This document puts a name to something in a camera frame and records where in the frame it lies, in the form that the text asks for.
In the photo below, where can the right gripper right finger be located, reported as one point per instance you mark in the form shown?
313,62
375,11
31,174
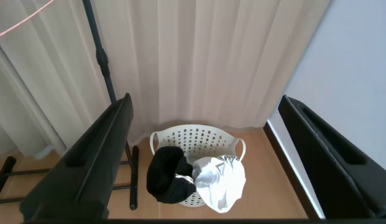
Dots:
323,174

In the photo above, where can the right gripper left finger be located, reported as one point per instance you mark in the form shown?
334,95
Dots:
87,174

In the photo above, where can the black shorts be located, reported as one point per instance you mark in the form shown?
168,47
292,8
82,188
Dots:
164,174

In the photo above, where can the white laundry basket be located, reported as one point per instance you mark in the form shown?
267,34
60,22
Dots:
195,137

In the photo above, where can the black clothes rack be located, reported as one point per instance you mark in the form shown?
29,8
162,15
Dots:
102,59

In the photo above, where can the pink clothes hanger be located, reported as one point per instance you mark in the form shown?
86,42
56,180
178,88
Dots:
23,20

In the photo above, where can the white printed garment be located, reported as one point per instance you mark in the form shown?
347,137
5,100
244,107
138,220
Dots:
220,183

